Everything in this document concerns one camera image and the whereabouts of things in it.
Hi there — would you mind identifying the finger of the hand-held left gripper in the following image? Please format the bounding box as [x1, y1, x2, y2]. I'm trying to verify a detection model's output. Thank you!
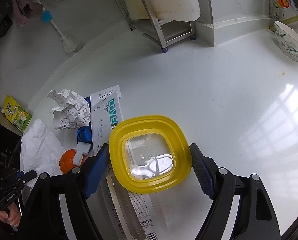
[15, 170, 37, 184]

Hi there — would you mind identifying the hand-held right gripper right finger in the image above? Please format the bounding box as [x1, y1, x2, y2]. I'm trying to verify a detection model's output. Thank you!
[189, 143, 281, 240]

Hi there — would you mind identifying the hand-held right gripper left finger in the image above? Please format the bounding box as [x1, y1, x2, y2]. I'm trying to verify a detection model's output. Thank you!
[21, 142, 110, 240]

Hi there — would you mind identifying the white plastic block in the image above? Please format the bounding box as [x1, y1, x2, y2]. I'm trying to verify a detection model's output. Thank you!
[72, 142, 92, 166]

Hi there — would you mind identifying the orange fruit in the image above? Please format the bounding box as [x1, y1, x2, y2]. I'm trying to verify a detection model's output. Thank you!
[59, 148, 86, 174]

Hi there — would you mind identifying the white tissue paper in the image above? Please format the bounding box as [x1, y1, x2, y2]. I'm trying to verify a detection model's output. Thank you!
[20, 118, 65, 178]

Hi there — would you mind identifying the blue strap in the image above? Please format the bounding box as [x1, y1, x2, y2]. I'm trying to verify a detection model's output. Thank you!
[76, 125, 93, 146]

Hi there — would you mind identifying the clear toothbrush package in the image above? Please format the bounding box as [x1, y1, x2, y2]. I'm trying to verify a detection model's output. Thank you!
[99, 162, 173, 240]

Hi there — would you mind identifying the yellow plastic lid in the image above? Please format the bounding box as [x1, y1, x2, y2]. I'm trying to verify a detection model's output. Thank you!
[108, 115, 193, 194]

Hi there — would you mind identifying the printed paper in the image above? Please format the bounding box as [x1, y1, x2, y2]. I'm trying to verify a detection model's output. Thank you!
[47, 88, 92, 131]

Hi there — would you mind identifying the person's left hand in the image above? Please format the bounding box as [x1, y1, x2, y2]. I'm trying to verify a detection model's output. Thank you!
[0, 200, 22, 228]

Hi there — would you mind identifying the yellow green refill pouch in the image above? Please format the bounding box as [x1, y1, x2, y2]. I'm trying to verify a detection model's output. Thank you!
[2, 94, 32, 133]

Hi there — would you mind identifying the blue white bottle brush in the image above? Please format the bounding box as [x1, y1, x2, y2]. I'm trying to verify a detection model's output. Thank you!
[41, 10, 78, 54]

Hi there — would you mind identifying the metal board rack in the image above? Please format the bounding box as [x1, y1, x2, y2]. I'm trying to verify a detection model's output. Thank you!
[110, 0, 197, 54]

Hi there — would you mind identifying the white floral bowl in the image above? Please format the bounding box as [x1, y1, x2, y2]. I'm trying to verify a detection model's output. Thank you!
[274, 20, 298, 62]

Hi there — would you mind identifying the brown hanging cloth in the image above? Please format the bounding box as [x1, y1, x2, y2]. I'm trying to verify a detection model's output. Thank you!
[12, 0, 44, 28]

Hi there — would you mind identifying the white cutting board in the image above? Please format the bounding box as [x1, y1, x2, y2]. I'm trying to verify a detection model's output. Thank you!
[123, 0, 201, 22]

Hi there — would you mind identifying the yellow gas hose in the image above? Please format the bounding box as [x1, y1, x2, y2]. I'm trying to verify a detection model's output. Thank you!
[280, 12, 298, 26]

